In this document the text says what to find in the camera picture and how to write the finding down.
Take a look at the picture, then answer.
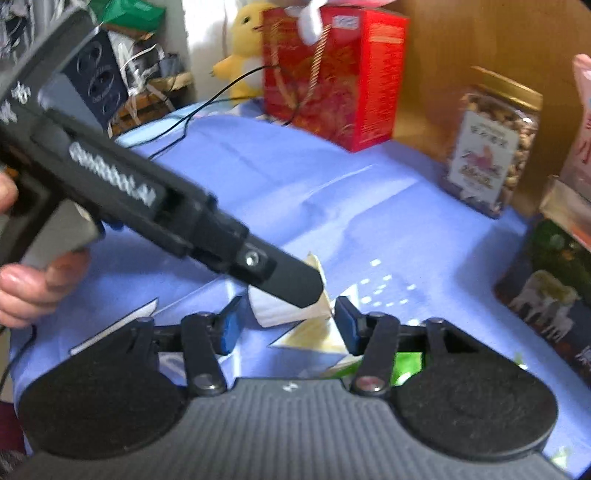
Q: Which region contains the light green snack packet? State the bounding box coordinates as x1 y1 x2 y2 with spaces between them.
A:
323 352 426 385

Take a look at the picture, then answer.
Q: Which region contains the white yellow snack packet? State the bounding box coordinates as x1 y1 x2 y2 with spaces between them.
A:
247 251 352 359

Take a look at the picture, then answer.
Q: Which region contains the white paper card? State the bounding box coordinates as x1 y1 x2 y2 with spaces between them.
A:
69 298 160 356

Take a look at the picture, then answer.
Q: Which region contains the white ribbon bundle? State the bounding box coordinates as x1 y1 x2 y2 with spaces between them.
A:
115 37 168 108

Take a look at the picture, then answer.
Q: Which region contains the dark red clothing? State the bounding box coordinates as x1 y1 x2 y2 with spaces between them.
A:
0 401 28 467

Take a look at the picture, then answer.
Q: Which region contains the pink snack bag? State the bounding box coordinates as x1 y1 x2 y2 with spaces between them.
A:
560 53 591 205

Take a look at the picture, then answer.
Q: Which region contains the blue tablecloth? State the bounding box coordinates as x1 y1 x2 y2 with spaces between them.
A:
9 99 591 477

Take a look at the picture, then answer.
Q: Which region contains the dark blue box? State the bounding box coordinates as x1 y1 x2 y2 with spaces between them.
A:
59 28 131 136

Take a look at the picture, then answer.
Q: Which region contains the black cable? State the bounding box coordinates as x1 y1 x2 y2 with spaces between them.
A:
148 64 296 160

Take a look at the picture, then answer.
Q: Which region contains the gold-lid peanut jar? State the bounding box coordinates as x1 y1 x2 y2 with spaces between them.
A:
441 66 544 219

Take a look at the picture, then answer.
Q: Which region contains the green bag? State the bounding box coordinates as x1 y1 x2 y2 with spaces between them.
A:
88 0 167 34

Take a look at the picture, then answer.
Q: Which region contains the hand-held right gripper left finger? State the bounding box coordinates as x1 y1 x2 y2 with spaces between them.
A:
117 295 245 398

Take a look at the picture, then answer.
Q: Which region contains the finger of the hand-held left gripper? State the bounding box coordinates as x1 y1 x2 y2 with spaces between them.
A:
203 215 325 309

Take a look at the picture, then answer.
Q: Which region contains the yellow plush toy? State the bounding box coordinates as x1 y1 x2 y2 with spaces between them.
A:
211 2 279 100

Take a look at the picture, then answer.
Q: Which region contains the person's left hand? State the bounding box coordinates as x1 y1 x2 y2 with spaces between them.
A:
0 172 90 329

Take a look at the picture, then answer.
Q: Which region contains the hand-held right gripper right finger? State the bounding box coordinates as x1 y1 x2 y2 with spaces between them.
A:
333 295 467 397

